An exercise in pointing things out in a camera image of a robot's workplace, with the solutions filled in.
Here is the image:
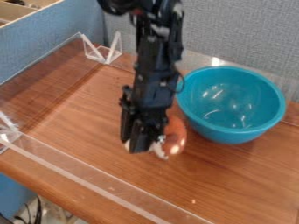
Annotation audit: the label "wooden shelf box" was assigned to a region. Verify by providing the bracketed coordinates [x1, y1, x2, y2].
[0, 0, 64, 28]

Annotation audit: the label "black cables under table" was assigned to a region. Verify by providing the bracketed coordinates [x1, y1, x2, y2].
[0, 195, 44, 224]

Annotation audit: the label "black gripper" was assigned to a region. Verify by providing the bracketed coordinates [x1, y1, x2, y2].
[119, 75, 179, 154]

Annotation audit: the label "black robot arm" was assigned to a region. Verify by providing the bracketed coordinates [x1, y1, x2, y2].
[98, 0, 185, 153]

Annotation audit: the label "clear acrylic left bracket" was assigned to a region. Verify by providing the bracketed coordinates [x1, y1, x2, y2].
[0, 111, 20, 155]

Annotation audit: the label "clear acrylic front barrier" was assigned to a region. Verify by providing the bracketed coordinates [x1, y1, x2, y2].
[3, 132, 214, 224]

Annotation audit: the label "clear acrylic corner bracket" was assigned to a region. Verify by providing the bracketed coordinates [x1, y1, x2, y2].
[80, 31, 123, 65]

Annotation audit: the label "brown and white toy mushroom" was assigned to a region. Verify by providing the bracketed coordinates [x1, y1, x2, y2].
[124, 113, 187, 159]

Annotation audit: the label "clear acrylic barrier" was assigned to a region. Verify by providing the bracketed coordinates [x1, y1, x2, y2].
[3, 132, 214, 224]
[116, 32, 299, 102]

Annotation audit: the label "clear acrylic back barrier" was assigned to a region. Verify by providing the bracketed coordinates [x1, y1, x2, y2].
[116, 32, 299, 102]

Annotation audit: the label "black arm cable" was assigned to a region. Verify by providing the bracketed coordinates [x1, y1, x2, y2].
[171, 73, 186, 95]

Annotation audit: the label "blue plastic bowl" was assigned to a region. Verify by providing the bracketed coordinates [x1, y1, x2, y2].
[177, 66, 286, 144]

